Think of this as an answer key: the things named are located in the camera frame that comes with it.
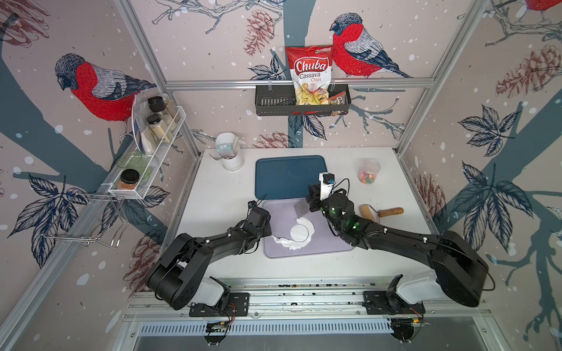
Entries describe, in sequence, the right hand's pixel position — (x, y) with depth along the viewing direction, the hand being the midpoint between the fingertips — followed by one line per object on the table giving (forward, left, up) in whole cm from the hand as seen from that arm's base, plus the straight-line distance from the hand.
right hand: (310, 185), depth 81 cm
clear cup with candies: (+19, -29, -13) cm, 37 cm away
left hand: (-6, +17, -19) cm, 26 cm away
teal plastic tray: (+18, +10, -19) cm, 28 cm away
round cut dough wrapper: (-10, +3, -20) cm, 23 cm away
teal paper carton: (+25, +40, -7) cm, 48 cm away
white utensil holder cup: (+25, +36, -15) cm, 46 cm away
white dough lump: (-16, +5, -20) cm, 26 cm away
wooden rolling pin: (0, -27, -19) cm, 34 cm away
